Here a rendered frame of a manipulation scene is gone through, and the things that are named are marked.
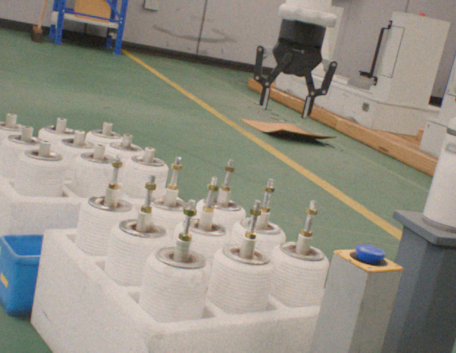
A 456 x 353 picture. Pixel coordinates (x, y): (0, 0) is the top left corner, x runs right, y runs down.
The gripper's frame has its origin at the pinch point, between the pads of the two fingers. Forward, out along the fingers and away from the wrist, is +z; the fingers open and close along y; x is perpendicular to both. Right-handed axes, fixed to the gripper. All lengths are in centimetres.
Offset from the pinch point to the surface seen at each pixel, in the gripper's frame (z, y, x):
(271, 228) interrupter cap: 21.8, -2.4, -0.2
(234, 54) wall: 31, 43, -658
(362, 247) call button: 14.1, -13.8, 25.5
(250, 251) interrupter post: 20.9, 1.0, 17.5
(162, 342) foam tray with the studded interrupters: 30.5, 10.4, 33.5
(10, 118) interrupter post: 20, 59, -35
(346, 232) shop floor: 47, -32, -98
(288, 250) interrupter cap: 21.6, -5.2, 10.5
